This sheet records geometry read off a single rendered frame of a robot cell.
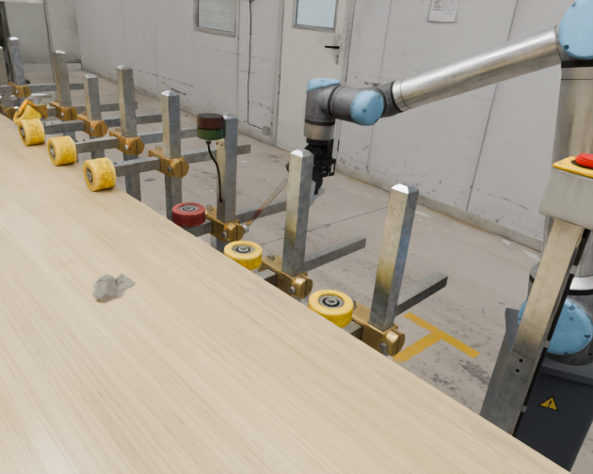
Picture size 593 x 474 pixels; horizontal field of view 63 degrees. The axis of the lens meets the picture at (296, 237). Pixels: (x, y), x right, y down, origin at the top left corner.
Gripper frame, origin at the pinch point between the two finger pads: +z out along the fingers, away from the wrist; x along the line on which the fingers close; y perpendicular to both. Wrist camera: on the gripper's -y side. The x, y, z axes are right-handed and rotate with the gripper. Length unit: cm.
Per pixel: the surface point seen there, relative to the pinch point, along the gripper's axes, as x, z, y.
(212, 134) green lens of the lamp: -6.6, -27.4, -40.2
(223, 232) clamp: -7.0, -2.5, -37.1
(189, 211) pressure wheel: -1.1, -7.7, -42.9
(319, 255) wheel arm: -26.0, 0.4, -21.9
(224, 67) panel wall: 378, 16, 248
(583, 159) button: -79, -40, -36
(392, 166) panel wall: 124, 61, 234
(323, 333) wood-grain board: -55, -7, -53
